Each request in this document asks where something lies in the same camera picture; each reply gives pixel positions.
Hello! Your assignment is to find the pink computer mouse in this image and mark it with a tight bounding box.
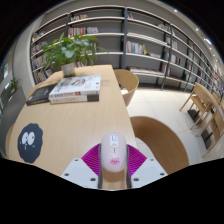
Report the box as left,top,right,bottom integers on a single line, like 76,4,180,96
99,131,128,173

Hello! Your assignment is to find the wooden curved-back chair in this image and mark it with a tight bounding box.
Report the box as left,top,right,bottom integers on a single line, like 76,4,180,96
4,123,16,158
129,115,190,175
113,68,140,108

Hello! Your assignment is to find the small green plant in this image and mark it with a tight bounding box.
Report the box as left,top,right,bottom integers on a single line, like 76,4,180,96
8,78,20,96

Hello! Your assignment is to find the group of ceiling lights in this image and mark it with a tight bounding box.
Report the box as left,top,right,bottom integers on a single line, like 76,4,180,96
173,8,214,46

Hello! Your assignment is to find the green potted plant, white pot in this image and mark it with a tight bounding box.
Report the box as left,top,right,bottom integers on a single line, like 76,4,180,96
41,32,108,78

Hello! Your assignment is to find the grey bookshelf unit with books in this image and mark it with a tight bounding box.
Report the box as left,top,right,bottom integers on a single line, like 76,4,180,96
29,5,224,98

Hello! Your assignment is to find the white illustrated book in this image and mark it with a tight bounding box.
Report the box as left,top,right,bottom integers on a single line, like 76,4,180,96
48,74,102,99

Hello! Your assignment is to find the dark cartoon-face mouse pad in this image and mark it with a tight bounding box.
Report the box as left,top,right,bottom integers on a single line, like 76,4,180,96
17,122,44,164

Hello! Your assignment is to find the black book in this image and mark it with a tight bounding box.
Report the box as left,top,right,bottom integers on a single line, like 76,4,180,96
25,83,58,107

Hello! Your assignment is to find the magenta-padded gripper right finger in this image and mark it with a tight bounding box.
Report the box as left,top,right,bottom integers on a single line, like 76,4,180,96
125,143,168,190

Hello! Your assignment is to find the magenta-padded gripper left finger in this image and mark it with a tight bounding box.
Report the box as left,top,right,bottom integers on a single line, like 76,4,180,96
60,143,103,190

